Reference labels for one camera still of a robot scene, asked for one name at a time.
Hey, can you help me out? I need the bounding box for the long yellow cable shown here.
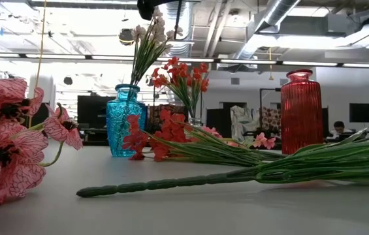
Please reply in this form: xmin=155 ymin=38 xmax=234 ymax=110
xmin=27 ymin=0 xmax=48 ymax=129

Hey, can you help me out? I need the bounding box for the clear glass vase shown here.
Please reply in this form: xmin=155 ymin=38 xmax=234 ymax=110
xmin=187 ymin=116 xmax=206 ymax=128

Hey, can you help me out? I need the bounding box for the smooth silver air duct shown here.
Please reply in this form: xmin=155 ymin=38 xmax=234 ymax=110
xmin=233 ymin=0 xmax=302 ymax=71

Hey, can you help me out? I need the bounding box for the long light strip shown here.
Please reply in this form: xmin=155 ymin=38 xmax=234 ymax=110
xmin=0 ymin=51 xmax=369 ymax=69

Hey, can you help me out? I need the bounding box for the dark patterned cloth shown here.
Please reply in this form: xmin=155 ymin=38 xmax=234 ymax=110
xmin=147 ymin=103 xmax=189 ymax=134

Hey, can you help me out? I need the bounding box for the round black ceiling lamp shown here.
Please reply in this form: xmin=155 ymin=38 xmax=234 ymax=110
xmin=118 ymin=28 xmax=135 ymax=46

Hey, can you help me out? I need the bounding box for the floral patterned cloth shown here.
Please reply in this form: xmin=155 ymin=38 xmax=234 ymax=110
xmin=261 ymin=106 xmax=283 ymax=138

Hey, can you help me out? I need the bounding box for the black monitor screen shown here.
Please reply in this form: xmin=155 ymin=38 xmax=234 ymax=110
xmin=349 ymin=102 xmax=369 ymax=123
xmin=77 ymin=95 xmax=116 ymax=130

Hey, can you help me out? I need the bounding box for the pink artificial flower bunch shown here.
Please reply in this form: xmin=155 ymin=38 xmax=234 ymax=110
xmin=200 ymin=125 xmax=277 ymax=150
xmin=0 ymin=73 xmax=84 ymax=210

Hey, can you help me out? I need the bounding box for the person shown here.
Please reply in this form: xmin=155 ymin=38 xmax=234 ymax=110
xmin=326 ymin=120 xmax=353 ymax=142

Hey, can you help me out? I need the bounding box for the white and teal cloth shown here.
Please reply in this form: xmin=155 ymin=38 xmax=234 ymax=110
xmin=230 ymin=104 xmax=264 ymax=145

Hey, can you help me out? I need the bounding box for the red ribbed glass vase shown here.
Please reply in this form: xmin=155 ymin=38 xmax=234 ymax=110
xmin=280 ymin=69 xmax=324 ymax=155

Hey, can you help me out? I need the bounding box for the black partition panel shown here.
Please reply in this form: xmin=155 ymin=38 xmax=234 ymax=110
xmin=29 ymin=102 xmax=50 ymax=128

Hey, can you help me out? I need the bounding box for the white pillar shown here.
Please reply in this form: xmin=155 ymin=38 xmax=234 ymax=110
xmin=29 ymin=74 xmax=57 ymax=110

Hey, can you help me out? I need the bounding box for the blue glass vase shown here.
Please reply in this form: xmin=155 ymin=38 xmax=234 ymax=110
xmin=105 ymin=84 xmax=148 ymax=158

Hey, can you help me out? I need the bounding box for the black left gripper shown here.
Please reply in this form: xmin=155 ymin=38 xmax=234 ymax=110
xmin=137 ymin=0 xmax=156 ymax=21

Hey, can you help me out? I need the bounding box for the black cabinet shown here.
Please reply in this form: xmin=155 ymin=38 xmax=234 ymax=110
xmin=206 ymin=101 xmax=233 ymax=145

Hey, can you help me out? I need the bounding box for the black metal table frame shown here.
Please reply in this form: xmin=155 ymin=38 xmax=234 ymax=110
xmin=82 ymin=139 xmax=283 ymax=151

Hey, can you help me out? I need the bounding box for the red artificial flower bunch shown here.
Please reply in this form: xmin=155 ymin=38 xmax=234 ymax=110
xmin=121 ymin=108 xmax=286 ymax=168
xmin=189 ymin=63 xmax=210 ymax=120
xmin=151 ymin=57 xmax=198 ymax=120

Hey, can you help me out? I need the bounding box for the corrugated silver air duct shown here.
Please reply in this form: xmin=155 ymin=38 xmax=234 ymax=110
xmin=166 ymin=0 xmax=194 ymax=59

